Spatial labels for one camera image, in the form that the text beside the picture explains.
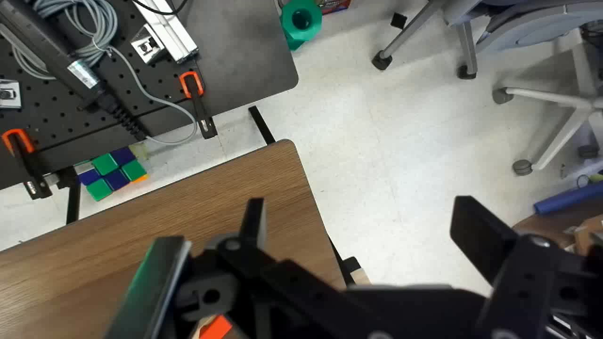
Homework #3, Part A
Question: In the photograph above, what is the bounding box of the grey cable bundle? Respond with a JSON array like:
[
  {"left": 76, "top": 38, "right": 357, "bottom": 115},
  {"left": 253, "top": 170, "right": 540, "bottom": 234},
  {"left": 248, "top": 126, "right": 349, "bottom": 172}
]
[{"left": 0, "top": 0, "right": 202, "bottom": 153}]

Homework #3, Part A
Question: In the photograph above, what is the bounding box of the small aluminium bracket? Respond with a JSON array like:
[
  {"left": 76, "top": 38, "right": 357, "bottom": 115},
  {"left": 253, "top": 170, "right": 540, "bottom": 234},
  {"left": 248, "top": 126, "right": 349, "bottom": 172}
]
[{"left": 0, "top": 78, "right": 25, "bottom": 111}]

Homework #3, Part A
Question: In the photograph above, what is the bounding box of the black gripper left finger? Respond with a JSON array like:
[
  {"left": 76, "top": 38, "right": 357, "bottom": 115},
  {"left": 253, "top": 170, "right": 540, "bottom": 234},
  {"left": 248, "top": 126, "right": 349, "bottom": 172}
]
[{"left": 216, "top": 196, "right": 351, "bottom": 319}]

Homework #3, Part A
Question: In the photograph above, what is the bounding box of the black cable silver connector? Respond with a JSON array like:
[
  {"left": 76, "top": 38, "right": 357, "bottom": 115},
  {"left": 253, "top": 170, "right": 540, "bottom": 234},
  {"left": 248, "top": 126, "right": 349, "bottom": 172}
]
[{"left": 0, "top": 2, "right": 153, "bottom": 142}]

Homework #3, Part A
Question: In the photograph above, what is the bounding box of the green blue cube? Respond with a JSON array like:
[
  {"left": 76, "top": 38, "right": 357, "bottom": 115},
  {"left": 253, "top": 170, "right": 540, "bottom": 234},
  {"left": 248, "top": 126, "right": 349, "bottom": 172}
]
[{"left": 76, "top": 145, "right": 153, "bottom": 204}]

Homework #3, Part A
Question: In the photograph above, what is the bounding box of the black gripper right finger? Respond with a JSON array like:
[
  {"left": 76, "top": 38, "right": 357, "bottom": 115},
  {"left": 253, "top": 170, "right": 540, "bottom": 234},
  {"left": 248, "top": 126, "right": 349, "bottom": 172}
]
[{"left": 449, "top": 194, "right": 570, "bottom": 298}]

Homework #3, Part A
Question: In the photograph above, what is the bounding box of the white office chair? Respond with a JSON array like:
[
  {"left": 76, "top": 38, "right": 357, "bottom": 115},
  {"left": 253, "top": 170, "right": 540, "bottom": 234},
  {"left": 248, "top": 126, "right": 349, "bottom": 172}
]
[{"left": 491, "top": 25, "right": 603, "bottom": 179}]

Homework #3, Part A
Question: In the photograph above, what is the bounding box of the green cylinder roll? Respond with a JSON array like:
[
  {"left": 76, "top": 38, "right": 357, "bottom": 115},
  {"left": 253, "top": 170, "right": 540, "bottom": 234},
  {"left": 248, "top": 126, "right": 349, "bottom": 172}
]
[{"left": 278, "top": 0, "right": 327, "bottom": 53}]

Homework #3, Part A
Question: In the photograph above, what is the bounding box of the grey office chair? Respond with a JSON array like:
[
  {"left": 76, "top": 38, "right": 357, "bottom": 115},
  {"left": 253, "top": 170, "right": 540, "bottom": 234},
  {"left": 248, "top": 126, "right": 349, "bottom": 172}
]
[{"left": 370, "top": 0, "right": 603, "bottom": 81}]

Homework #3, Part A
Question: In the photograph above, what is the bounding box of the black perforated breadboard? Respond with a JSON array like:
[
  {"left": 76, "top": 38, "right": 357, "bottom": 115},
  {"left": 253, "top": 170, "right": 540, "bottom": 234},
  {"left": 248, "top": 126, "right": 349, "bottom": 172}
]
[{"left": 0, "top": 0, "right": 302, "bottom": 192}]

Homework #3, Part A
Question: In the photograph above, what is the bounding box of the blue tube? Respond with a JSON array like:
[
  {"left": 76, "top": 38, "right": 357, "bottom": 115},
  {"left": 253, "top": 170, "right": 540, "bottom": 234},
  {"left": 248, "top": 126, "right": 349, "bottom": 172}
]
[{"left": 532, "top": 179, "right": 603, "bottom": 219}]

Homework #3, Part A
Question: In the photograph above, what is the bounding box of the orange handled black clamp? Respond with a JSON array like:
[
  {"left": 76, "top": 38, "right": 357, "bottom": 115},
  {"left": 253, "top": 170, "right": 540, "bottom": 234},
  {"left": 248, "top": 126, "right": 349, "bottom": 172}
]
[
  {"left": 178, "top": 68, "right": 221, "bottom": 142},
  {"left": 0, "top": 126, "right": 55, "bottom": 202}
]

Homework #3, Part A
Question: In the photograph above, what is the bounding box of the aluminium extrusion rail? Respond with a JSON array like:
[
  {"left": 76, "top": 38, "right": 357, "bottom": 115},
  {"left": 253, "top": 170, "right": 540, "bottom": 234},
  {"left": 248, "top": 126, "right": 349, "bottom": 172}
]
[{"left": 129, "top": 0, "right": 201, "bottom": 66}]

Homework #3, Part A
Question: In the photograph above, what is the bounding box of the red purple box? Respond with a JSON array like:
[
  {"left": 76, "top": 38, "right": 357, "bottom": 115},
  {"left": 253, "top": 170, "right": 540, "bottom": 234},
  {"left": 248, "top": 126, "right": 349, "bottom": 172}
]
[{"left": 316, "top": 0, "right": 355, "bottom": 17}]

